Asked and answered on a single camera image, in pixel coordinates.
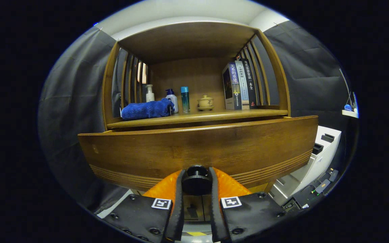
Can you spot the white wall shelf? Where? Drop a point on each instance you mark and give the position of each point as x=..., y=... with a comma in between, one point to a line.
x=349, y=113

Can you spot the wooden drawer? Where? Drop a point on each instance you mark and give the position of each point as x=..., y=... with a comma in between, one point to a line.
x=198, y=148

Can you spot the wooden countertop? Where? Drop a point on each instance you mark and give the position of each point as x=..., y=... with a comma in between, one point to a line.
x=214, y=116

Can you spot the teal blue bottle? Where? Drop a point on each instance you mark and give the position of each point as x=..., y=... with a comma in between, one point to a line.
x=185, y=101

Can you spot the blue towel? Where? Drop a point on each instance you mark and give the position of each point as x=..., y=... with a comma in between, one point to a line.
x=144, y=109

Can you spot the wooden cabinet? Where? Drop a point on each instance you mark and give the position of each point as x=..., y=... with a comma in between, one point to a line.
x=187, y=74

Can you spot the small blue object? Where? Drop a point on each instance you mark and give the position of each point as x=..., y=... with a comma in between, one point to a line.
x=347, y=108

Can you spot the book with blue spine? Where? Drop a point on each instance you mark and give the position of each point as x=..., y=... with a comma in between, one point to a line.
x=230, y=87

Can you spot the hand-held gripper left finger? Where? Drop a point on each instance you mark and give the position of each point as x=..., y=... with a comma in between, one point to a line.
x=178, y=209

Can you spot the black floor device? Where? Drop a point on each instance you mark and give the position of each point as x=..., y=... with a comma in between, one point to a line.
x=304, y=199

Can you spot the white storage box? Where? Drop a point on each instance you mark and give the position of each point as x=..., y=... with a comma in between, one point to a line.
x=319, y=158

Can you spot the white pump bottle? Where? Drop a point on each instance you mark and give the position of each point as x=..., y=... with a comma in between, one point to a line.
x=150, y=97

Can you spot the white bottle with blue cap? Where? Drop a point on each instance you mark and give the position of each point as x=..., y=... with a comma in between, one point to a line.
x=173, y=103

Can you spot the beige lidded teacup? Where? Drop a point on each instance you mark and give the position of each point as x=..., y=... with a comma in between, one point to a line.
x=205, y=102

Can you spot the black round drawer knob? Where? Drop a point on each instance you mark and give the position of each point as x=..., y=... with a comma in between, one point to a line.
x=197, y=180

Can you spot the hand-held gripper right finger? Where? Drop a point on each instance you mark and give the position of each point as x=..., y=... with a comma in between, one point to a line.
x=214, y=216

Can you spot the black backdrop cloth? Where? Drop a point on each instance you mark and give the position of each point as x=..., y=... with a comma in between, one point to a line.
x=76, y=101

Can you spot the book with black spine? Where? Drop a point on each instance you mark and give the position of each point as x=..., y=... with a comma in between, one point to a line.
x=251, y=87

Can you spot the book with pale spine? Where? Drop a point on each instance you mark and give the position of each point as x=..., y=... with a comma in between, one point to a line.
x=244, y=87

